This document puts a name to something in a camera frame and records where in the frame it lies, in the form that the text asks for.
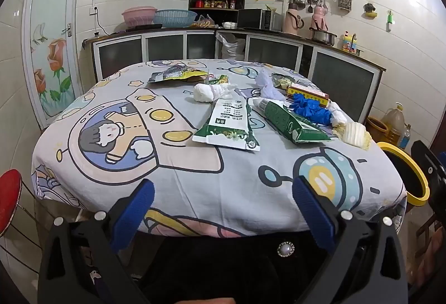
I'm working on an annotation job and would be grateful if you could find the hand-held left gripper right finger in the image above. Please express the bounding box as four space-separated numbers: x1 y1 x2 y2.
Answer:
292 175 408 304

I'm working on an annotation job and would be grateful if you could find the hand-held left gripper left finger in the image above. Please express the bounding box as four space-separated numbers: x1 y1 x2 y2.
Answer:
38 179 156 304

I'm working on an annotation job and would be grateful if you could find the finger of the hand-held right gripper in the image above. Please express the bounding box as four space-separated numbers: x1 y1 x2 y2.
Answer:
430 186 446 217
411 140 446 187

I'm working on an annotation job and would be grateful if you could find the yellow rimmed trash bin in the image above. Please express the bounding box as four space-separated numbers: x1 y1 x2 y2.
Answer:
377 142 431 206

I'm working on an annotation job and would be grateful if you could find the white bubble wrap bundle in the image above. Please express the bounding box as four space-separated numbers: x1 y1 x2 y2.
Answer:
255 69 284 101

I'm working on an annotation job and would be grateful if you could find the clear water bottle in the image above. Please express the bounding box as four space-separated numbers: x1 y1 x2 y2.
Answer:
398 125 412 150

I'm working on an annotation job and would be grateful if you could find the large cooking oil jug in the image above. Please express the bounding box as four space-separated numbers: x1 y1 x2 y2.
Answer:
383 103 406 148

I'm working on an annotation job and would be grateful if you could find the brown plastic bucket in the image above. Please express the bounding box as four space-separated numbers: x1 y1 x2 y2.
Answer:
366 116 389 142

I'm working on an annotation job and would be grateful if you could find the cartoon printed tablecloth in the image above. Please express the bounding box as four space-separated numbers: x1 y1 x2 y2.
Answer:
31 58 408 238

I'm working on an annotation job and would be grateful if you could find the long green packet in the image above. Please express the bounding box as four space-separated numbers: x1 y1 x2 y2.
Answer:
249 97 331 145

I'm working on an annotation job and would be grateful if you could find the kitchen counter cabinet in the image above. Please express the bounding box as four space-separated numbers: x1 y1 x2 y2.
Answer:
84 27 387 123

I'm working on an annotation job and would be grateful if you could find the yellow and red box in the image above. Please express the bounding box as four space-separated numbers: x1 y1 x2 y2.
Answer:
287 83 330 107

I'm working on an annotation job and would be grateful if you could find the green and white packet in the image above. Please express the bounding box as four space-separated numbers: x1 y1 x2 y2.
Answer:
192 98 261 152

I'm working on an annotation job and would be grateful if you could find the red round stool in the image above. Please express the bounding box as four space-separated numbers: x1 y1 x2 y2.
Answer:
0 169 40 275

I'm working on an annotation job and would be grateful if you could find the crumpled green wrapper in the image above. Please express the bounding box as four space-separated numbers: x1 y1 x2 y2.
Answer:
272 72 300 89

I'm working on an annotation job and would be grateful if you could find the white crumpled plastic bag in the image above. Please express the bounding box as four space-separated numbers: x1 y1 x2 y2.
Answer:
193 82 239 103

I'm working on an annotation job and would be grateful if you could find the yellow dish soap bottle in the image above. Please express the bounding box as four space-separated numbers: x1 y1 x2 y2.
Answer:
342 30 358 53

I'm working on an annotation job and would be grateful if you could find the green and yellow snack packet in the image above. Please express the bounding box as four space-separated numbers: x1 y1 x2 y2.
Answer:
148 64 210 82

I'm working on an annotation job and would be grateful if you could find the small green wrapper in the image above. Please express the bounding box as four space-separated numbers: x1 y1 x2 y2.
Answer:
205 73 231 86

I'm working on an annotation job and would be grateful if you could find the steel cooking pot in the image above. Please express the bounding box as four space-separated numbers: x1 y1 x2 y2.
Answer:
310 29 338 46

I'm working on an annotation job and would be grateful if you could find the pink thermos jug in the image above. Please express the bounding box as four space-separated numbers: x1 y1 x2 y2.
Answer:
311 4 329 31
283 4 305 36

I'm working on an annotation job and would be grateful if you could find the white sack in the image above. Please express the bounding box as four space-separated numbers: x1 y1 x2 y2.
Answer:
218 33 246 61

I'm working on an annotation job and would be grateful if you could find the flower printed glass door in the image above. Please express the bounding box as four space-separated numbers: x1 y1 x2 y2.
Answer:
21 0 86 130

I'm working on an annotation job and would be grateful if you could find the pink plastic basin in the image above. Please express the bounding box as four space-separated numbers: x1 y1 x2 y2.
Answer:
122 6 158 29

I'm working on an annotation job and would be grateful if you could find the blue plastic basket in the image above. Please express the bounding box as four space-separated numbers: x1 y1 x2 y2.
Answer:
153 9 197 28

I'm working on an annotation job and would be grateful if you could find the plastic bag of food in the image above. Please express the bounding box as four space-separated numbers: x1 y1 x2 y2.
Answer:
191 14 217 28

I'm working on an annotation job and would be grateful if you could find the black microwave oven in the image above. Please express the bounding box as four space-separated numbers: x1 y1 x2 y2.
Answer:
238 9 282 31

